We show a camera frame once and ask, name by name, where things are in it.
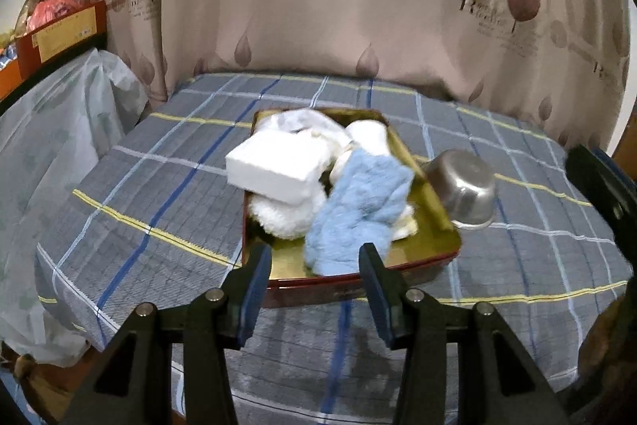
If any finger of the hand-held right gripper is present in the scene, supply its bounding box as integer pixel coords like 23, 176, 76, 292
565, 145, 637, 257

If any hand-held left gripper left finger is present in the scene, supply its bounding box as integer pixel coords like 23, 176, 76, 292
59, 243, 273, 425

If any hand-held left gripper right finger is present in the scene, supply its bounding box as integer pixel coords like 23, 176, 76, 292
358, 242, 571, 425

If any yellow and white sock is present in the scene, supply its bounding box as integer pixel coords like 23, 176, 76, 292
391, 203, 420, 241

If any gold rectangular tray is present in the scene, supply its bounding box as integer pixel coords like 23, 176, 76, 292
242, 107, 463, 309

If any white fluffy towel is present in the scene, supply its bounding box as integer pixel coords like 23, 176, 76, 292
248, 190, 327, 239

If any light blue fluffy towel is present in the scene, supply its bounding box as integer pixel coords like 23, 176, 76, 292
303, 151, 416, 278

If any white foam block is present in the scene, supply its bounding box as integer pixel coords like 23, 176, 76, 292
225, 133, 336, 207

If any cream sock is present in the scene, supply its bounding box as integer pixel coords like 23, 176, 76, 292
330, 120, 392, 183

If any white cloth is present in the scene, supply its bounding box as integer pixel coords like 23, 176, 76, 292
256, 108, 355, 157

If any grey plaid blanket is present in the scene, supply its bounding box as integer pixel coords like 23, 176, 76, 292
35, 74, 631, 425

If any stainless steel bowl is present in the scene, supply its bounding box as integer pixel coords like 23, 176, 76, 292
425, 149, 498, 232

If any translucent plastic cover sheet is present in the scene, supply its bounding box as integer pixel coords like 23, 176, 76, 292
0, 49, 150, 367

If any beige leaf print curtain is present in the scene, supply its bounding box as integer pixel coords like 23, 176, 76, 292
35, 0, 637, 148

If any red cardboard box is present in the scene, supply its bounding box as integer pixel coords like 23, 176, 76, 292
15, 0, 108, 78

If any red plastic bag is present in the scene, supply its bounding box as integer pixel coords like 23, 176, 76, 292
27, 0, 81, 32

